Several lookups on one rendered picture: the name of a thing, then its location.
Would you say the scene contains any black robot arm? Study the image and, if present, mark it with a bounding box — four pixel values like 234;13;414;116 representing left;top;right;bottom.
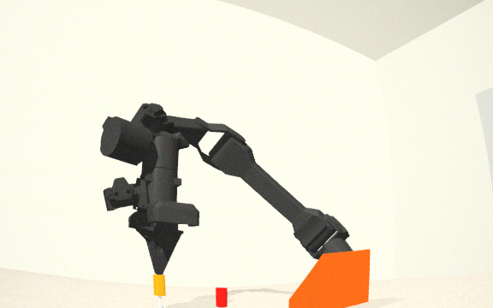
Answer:
100;103;353;260

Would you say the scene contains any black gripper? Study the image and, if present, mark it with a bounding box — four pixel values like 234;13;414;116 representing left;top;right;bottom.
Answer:
128;168;200;275

